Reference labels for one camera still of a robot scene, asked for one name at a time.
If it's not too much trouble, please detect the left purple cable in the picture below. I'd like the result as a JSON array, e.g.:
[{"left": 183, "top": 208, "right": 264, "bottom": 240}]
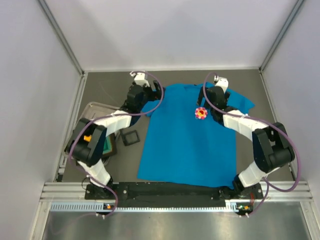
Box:
[{"left": 67, "top": 70, "right": 165, "bottom": 218}]

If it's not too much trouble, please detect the pink flower smiley brooch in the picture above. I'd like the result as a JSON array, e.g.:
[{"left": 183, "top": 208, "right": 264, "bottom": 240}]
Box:
[{"left": 194, "top": 107, "right": 208, "bottom": 120}]

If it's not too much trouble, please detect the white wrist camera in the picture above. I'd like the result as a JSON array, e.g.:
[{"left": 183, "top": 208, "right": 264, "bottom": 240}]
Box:
[
  {"left": 129, "top": 71, "right": 150, "bottom": 87},
  {"left": 213, "top": 75, "right": 229, "bottom": 93}
]

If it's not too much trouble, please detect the small black square lid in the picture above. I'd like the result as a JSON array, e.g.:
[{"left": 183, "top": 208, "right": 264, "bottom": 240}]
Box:
[{"left": 120, "top": 130, "right": 141, "bottom": 147}]

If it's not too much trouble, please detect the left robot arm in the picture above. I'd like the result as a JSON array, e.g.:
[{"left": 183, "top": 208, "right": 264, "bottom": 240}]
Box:
[{"left": 64, "top": 80, "right": 165, "bottom": 200}]

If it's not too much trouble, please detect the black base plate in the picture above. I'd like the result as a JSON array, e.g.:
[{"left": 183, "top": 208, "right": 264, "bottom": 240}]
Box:
[{"left": 84, "top": 181, "right": 264, "bottom": 208}]

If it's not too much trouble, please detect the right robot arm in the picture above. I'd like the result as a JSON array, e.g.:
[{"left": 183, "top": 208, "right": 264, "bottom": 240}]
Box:
[{"left": 196, "top": 85, "right": 295, "bottom": 194}]

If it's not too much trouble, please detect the purple cable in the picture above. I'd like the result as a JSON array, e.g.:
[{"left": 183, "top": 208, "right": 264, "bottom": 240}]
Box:
[
  {"left": 202, "top": 72, "right": 302, "bottom": 217},
  {"left": 67, "top": 70, "right": 165, "bottom": 218}
]

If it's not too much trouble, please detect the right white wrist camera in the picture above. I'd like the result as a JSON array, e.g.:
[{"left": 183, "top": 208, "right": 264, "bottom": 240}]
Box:
[{"left": 213, "top": 75, "right": 229, "bottom": 93}]

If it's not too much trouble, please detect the white slotted cable duct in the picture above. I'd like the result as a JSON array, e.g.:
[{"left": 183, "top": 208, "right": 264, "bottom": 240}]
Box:
[{"left": 50, "top": 202, "right": 239, "bottom": 213}]

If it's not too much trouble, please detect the blue t-shirt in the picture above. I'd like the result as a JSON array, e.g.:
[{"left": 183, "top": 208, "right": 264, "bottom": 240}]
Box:
[{"left": 129, "top": 83, "right": 256, "bottom": 190}]

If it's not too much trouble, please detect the black box green lining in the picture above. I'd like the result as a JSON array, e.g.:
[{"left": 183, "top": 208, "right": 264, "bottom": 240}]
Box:
[{"left": 102, "top": 133, "right": 118, "bottom": 158}]

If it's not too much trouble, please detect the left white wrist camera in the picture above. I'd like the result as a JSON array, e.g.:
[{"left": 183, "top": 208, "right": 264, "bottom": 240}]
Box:
[{"left": 129, "top": 71, "right": 150, "bottom": 87}]

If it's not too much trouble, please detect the metal tray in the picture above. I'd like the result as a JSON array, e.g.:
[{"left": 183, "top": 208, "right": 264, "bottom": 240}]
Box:
[{"left": 79, "top": 101, "right": 120, "bottom": 166}]

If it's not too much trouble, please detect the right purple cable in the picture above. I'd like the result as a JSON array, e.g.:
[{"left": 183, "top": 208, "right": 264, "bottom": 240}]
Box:
[{"left": 202, "top": 72, "right": 302, "bottom": 217}]

